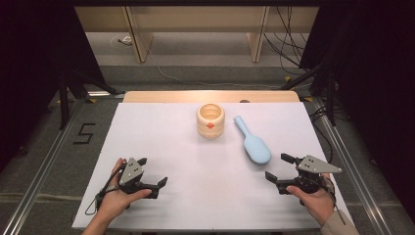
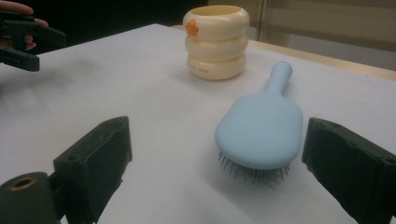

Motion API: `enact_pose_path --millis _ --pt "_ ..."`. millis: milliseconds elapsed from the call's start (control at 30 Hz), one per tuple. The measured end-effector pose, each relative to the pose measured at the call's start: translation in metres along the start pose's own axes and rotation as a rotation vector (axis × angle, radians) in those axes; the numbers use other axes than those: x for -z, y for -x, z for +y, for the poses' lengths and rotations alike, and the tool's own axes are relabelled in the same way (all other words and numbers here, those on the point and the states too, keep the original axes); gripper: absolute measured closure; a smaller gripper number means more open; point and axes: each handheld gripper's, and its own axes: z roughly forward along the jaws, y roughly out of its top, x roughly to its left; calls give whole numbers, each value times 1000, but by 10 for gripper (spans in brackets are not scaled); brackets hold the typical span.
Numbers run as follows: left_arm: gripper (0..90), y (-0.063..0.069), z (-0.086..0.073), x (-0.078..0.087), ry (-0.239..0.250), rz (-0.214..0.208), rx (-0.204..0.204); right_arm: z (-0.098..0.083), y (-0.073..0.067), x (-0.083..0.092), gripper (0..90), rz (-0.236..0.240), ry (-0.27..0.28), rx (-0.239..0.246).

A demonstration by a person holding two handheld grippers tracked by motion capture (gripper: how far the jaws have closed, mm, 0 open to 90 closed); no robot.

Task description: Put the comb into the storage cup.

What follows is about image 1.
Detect person's left hand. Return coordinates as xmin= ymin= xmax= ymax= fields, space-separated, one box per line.
xmin=97 ymin=158 xmax=153 ymax=219

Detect person's right hand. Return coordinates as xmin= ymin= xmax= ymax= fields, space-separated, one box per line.
xmin=286 ymin=173 xmax=336 ymax=228

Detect left hand-held gripper cable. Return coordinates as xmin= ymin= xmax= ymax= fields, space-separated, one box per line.
xmin=85 ymin=163 xmax=127 ymax=216

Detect black floor cables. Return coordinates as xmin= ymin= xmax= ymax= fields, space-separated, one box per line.
xmin=308 ymin=104 xmax=335 ymax=165

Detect light wooden table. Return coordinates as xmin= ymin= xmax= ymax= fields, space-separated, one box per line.
xmin=122 ymin=90 xmax=300 ymax=104

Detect right hand-held gripper cable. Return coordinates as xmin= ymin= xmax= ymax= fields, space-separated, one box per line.
xmin=321 ymin=175 xmax=346 ymax=226

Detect hand-held gripper cable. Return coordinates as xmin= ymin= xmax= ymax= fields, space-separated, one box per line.
xmin=321 ymin=175 xmax=346 ymax=226
xmin=85 ymin=163 xmax=127 ymax=216

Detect round floor outlet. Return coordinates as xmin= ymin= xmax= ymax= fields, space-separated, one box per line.
xmin=110 ymin=34 xmax=134 ymax=47

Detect beige wooden desk frame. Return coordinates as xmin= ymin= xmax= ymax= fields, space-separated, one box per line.
xmin=73 ymin=5 xmax=320 ymax=64

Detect dark curtain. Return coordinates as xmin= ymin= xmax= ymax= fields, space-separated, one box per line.
xmin=298 ymin=0 xmax=415 ymax=216
xmin=0 ymin=0 xmax=107 ymax=172

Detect black metal stand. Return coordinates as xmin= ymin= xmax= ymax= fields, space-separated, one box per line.
xmin=279 ymin=62 xmax=338 ymax=127
xmin=58 ymin=70 xmax=126 ymax=131

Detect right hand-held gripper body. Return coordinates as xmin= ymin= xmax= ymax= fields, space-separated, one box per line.
xmin=287 ymin=155 xmax=343 ymax=195

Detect cream ribbed wooden cup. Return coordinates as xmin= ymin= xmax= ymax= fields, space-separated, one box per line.
xmin=196 ymin=103 xmax=226 ymax=140

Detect white table cover board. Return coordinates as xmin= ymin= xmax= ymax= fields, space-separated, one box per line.
xmin=71 ymin=102 xmax=356 ymax=231

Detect light blue hairbrush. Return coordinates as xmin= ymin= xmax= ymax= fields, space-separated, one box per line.
xmin=233 ymin=115 xmax=272 ymax=165

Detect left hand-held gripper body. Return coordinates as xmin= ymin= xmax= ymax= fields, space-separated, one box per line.
xmin=117 ymin=157 xmax=153 ymax=197

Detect aluminium floor rail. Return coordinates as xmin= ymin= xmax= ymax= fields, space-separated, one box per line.
xmin=312 ymin=97 xmax=392 ymax=235
xmin=1 ymin=97 xmax=86 ymax=235

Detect tangle of black cables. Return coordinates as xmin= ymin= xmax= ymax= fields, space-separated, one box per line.
xmin=263 ymin=6 xmax=315 ymax=76

